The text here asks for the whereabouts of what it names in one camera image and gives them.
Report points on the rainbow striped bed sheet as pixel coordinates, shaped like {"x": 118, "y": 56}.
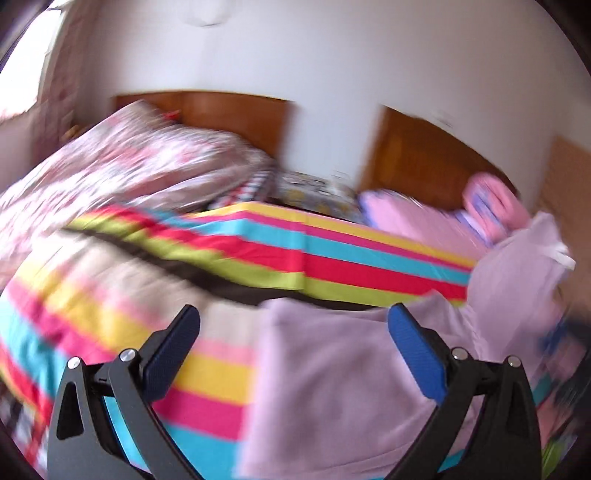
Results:
{"x": 138, "y": 286}

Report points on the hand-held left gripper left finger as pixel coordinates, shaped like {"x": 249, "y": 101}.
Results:
{"x": 171, "y": 355}

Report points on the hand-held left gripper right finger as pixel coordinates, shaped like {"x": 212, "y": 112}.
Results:
{"x": 418, "y": 355}

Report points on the patterned nightstand cloth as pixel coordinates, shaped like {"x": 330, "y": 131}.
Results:
{"x": 314, "y": 191}

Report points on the large window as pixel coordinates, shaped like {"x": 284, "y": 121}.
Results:
{"x": 27, "y": 60}

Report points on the wide wooden headboard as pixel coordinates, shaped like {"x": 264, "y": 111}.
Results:
{"x": 231, "y": 115}

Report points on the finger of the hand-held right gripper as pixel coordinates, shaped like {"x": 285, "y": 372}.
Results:
{"x": 554, "y": 340}

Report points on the pink purple rolled blanket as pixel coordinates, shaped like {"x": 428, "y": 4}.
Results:
{"x": 498, "y": 207}

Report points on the floral curtain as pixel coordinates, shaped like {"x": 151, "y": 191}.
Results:
{"x": 60, "y": 97}

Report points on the light purple pants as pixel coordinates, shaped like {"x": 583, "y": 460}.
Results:
{"x": 332, "y": 369}

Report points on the pink floral quilt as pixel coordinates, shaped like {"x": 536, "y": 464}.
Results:
{"x": 138, "y": 161}

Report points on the ribbed wooden headboard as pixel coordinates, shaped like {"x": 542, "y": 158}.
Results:
{"x": 415, "y": 152}

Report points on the pink pillow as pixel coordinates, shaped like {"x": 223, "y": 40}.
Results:
{"x": 415, "y": 221}

